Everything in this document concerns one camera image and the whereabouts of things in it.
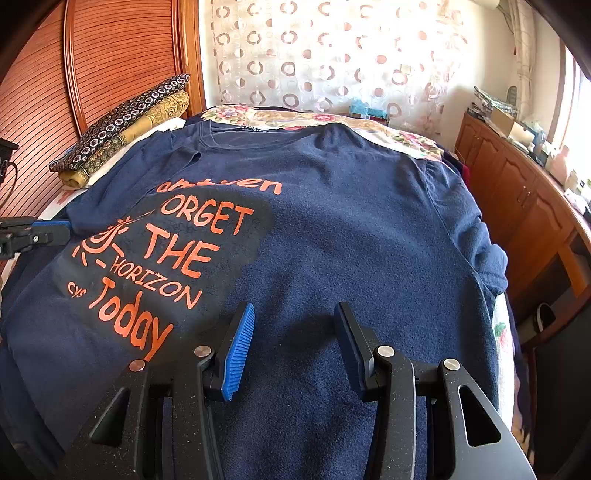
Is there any navy blue printed t-shirt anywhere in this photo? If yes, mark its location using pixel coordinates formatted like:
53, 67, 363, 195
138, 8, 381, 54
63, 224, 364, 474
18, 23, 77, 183
1, 120, 507, 479

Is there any white flower bed sheet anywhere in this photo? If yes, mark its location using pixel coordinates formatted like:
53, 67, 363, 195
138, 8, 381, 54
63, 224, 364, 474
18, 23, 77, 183
39, 189, 515, 429

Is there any yellow gold folded blanket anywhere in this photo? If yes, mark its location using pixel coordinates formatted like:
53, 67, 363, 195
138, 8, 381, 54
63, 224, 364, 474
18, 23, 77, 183
58, 90, 189, 190

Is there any dark circle-patterned folded blanket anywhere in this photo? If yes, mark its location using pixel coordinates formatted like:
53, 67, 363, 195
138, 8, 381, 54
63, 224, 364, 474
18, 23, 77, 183
48, 74, 190, 173

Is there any wooden slatted wardrobe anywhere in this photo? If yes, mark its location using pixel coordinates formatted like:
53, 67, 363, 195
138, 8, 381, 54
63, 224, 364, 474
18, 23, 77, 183
1, 1, 205, 216

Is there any floral quilt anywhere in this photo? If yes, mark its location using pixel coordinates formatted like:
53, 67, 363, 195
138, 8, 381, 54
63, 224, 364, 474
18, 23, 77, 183
201, 105, 444, 162

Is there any wooden side cabinet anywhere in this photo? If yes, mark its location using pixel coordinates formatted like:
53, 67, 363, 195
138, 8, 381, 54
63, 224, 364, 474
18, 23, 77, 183
455, 113, 590, 350

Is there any clutter on cabinet top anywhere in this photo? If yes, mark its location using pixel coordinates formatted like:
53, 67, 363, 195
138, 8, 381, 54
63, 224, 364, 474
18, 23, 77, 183
455, 87, 590, 224

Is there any blue tissue pack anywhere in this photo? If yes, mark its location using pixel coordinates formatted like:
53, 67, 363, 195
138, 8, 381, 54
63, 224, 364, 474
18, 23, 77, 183
349, 99, 389, 125

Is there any white circle-patterned curtain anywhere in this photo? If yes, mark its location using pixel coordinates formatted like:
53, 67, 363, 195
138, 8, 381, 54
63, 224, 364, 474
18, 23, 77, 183
205, 1, 467, 139

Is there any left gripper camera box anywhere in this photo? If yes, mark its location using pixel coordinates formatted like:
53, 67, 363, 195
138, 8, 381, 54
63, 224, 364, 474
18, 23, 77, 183
0, 138, 19, 207

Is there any window with wooden frame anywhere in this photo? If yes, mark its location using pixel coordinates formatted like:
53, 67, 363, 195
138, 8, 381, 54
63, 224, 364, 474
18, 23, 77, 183
551, 41, 590, 182

